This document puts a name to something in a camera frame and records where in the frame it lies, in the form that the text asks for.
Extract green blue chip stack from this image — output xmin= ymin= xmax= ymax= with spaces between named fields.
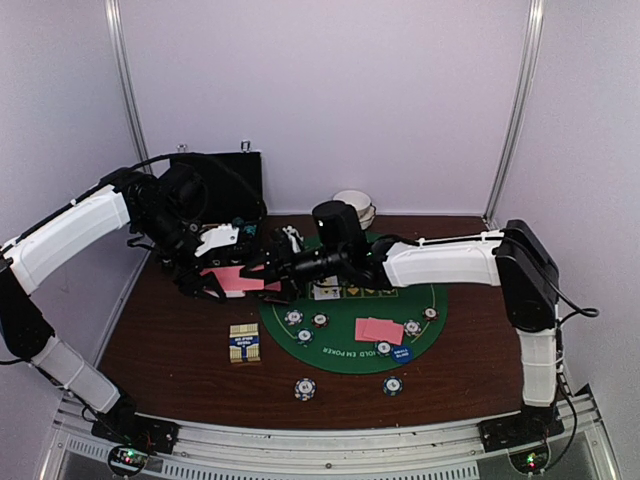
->
xmin=382 ymin=376 xmax=404 ymax=397

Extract white lower bowl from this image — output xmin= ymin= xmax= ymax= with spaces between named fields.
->
xmin=359 ymin=205 xmax=376 ymax=230

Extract black poker chip case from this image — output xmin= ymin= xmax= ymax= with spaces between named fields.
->
xmin=170 ymin=152 xmax=267 ymax=267

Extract white ceramic bowl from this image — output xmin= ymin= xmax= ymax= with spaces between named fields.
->
xmin=333 ymin=190 xmax=372 ymax=212

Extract round green poker mat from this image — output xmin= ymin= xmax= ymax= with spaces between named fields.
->
xmin=259 ymin=277 xmax=448 ymax=375

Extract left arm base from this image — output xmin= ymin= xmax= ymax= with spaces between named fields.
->
xmin=91 ymin=415 xmax=179 ymax=454

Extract green blue chip bottom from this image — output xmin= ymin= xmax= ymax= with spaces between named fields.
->
xmin=374 ymin=341 xmax=393 ymax=358

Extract brown black chip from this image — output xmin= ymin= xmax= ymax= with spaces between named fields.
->
xmin=422 ymin=307 xmax=439 ymax=322
xmin=311 ymin=313 xmax=329 ymax=328

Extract teal chips in case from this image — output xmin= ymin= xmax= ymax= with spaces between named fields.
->
xmin=232 ymin=217 xmax=260 ymax=238

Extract blue tan ten chip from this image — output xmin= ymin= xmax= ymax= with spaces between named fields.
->
xmin=284 ymin=309 xmax=304 ymax=326

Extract blue small blind button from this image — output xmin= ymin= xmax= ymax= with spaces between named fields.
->
xmin=391 ymin=345 xmax=414 ymax=364

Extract red card bottom player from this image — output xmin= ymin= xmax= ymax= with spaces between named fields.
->
xmin=354 ymin=318 xmax=374 ymax=342

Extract red-backed card deck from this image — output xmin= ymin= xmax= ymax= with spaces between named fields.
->
xmin=201 ymin=266 xmax=265 ymax=298

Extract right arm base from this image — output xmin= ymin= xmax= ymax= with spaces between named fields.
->
xmin=478 ymin=413 xmax=565 ymax=453

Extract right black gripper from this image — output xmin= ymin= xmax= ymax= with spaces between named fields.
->
xmin=241 ymin=238 xmax=348 ymax=301

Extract gold blue card box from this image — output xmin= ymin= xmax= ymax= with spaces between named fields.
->
xmin=229 ymin=323 xmax=261 ymax=364

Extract red black all-in triangle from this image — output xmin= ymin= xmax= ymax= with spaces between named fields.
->
xmin=262 ymin=296 xmax=290 ymax=305

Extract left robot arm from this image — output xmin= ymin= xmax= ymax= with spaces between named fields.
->
xmin=1 ymin=164 xmax=239 ymax=444

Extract blue tan chip stack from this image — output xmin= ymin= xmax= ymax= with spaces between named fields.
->
xmin=294 ymin=378 xmax=317 ymax=401

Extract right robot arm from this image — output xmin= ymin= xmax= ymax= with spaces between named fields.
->
xmin=241 ymin=200 xmax=559 ymax=442

